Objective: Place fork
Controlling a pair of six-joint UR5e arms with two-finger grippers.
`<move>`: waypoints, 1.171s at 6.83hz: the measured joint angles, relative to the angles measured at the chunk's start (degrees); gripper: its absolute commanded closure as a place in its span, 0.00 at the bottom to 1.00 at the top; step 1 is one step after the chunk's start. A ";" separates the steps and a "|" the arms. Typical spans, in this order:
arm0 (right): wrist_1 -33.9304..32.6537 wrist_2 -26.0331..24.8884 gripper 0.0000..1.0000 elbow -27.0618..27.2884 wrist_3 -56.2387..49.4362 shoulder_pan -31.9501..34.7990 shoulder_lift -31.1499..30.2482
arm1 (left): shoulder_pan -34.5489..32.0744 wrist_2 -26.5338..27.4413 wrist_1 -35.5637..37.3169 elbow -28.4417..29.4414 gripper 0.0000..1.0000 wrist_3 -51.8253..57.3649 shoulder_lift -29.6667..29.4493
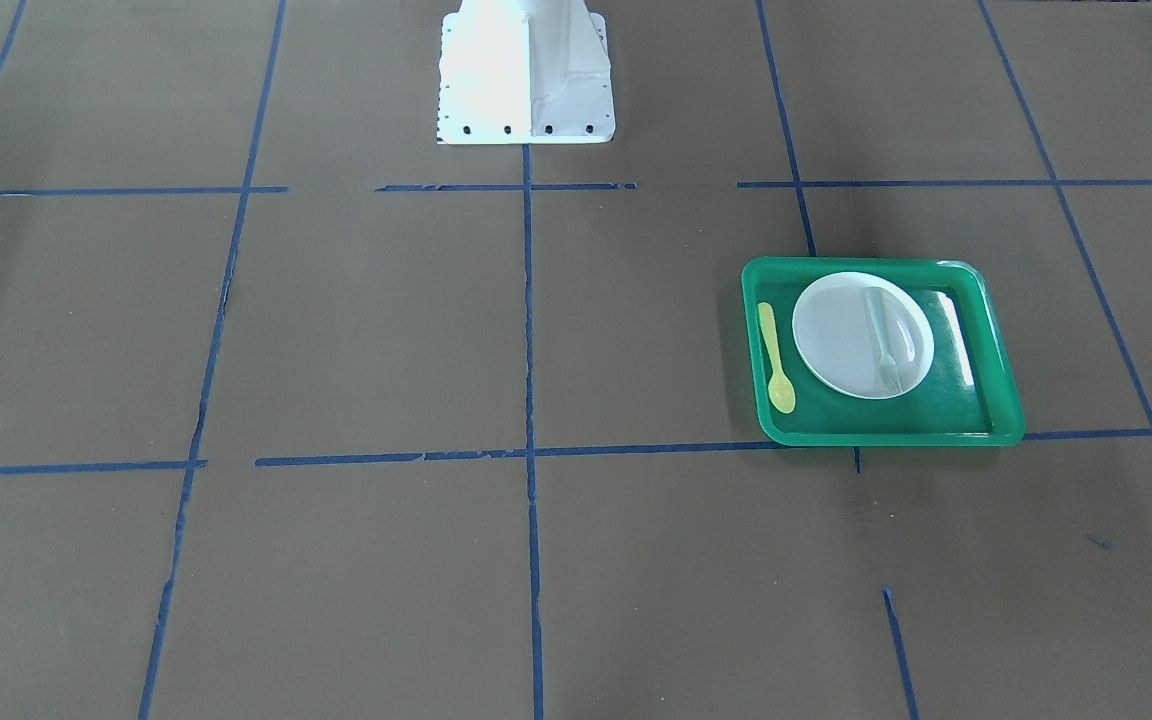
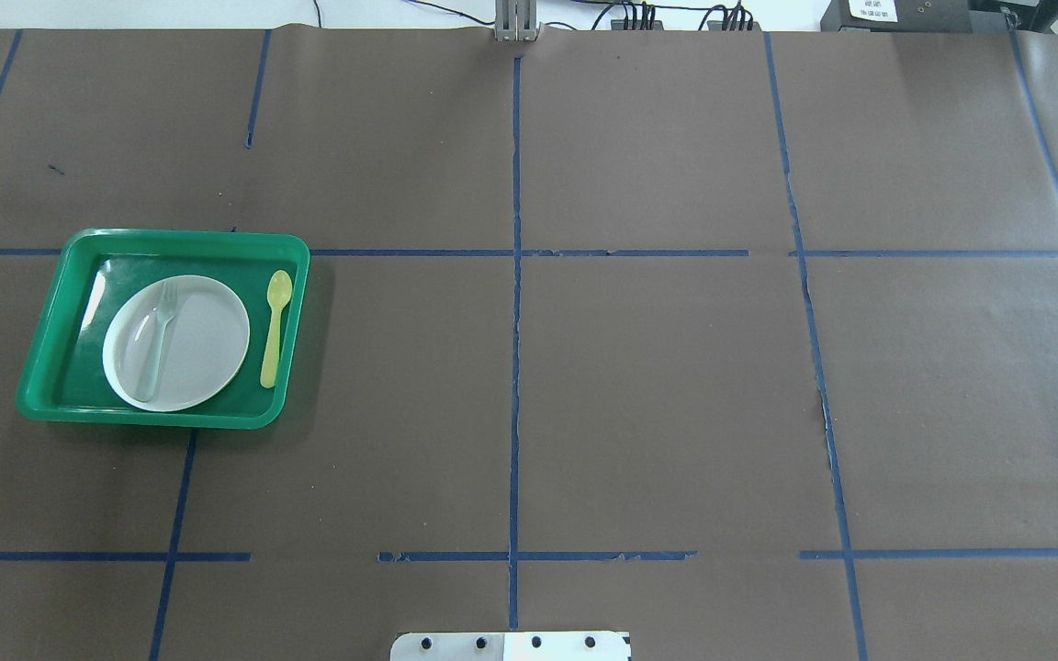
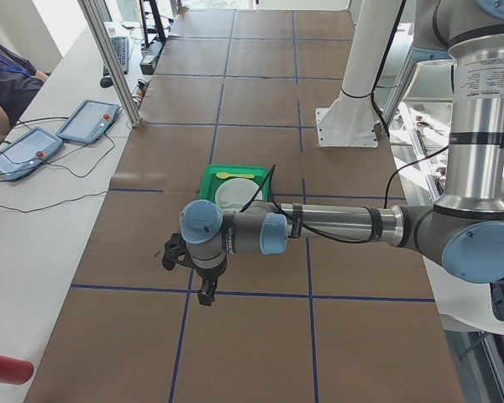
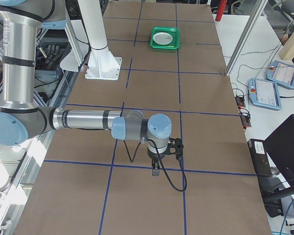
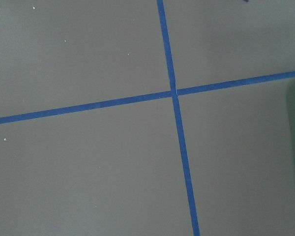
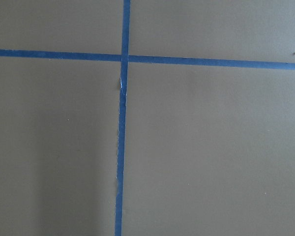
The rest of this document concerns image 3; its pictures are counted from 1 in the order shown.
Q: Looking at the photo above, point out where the seated person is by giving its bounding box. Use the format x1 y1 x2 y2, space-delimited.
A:
0 44 48 136

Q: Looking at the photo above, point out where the white round plate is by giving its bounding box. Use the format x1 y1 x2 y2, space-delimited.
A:
215 178 260 212

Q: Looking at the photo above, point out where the yellow plastic spoon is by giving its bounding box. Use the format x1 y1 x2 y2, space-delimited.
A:
215 171 255 180

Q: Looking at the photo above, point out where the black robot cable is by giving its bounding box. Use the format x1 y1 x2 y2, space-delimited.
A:
239 138 450 244

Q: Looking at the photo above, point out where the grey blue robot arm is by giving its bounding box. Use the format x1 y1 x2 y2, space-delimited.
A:
162 1 504 306

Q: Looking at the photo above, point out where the aluminium frame post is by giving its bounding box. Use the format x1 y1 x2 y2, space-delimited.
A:
78 0 142 128

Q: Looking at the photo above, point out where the brown paper table cover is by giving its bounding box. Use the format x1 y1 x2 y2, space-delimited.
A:
24 9 465 403

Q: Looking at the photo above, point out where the black keyboard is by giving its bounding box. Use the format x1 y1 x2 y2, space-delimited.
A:
110 36 129 75

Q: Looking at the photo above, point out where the red cylinder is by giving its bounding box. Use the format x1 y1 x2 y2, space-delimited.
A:
0 355 34 385

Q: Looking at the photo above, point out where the blue teach pendant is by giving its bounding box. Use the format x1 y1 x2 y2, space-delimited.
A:
0 127 63 181
56 99 119 144

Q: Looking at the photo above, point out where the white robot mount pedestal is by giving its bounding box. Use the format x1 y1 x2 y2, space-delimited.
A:
316 0 405 148

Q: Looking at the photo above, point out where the far blue teach pendant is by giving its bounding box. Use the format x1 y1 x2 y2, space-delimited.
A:
56 99 119 144

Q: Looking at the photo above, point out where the near blue teach pendant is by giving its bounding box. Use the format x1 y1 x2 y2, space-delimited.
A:
0 127 63 181

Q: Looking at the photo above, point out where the black computer mouse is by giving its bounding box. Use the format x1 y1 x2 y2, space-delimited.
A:
99 76 113 88

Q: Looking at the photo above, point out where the green plastic tray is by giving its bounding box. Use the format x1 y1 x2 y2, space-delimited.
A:
198 165 270 202

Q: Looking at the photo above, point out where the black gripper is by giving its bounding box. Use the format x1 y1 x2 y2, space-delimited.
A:
196 263 228 305

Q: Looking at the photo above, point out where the black pendant cable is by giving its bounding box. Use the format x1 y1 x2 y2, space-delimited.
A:
0 118 117 214

